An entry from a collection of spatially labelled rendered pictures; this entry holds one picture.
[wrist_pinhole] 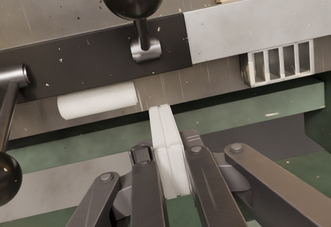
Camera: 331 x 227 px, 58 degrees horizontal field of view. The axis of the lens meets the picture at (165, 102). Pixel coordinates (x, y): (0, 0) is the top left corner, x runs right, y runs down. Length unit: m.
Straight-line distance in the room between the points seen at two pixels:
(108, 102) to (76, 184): 2.94
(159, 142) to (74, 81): 0.15
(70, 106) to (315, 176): 0.32
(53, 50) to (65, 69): 0.02
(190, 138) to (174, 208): 0.25
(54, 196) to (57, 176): 0.22
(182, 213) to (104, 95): 0.18
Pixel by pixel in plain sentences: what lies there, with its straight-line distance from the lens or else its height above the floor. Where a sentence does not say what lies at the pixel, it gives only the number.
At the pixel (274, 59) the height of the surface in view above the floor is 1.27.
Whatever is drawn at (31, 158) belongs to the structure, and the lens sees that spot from 0.45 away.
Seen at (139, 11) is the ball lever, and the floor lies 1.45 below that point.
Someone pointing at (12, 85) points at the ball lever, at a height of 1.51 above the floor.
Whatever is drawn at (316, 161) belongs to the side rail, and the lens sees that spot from 0.48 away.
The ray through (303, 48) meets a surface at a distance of 0.36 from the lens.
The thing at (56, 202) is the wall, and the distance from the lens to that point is 3.27.
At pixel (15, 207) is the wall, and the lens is 3.16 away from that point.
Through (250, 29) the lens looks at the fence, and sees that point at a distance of 0.31.
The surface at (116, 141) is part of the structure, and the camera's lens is 0.41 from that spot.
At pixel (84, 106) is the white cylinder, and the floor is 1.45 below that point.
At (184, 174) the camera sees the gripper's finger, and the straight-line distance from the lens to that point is 0.16.
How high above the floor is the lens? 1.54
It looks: 30 degrees down
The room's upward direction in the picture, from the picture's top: 113 degrees counter-clockwise
